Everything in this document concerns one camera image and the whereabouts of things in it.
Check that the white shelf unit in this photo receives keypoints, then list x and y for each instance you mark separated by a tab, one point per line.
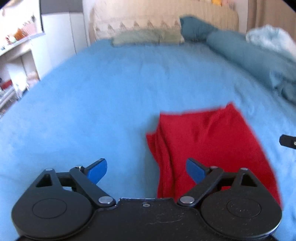
25	53

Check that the teal pillow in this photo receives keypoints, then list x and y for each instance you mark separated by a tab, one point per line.
196	29

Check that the bed with blue sheet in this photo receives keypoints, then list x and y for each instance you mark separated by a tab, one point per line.
92	92

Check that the orange plush bear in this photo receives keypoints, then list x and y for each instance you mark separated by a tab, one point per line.
18	33

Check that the teal duvet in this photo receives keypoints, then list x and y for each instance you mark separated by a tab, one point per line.
249	58

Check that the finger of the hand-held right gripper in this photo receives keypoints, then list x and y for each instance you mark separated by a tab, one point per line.
288	141

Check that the pink basket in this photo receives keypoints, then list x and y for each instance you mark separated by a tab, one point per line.
30	27

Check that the beige quilted headboard cover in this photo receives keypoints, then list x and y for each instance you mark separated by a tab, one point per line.
143	18

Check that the light blue blanket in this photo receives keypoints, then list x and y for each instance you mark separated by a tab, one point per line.
270	38

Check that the green pillow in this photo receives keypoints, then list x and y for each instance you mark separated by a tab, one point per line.
143	37

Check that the row of plush toys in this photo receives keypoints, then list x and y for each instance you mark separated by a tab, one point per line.
218	1

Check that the beige curtain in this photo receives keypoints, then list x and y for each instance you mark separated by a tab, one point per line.
268	12

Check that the red knit sweater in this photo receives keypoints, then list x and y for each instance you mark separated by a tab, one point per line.
208	139

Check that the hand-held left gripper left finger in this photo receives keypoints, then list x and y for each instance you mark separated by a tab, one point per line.
97	170

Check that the red box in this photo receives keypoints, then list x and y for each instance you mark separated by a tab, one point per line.
5	84

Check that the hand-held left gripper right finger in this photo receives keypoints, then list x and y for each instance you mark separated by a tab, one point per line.
195	170

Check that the white and grey wardrobe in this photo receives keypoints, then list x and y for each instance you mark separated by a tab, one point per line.
62	30

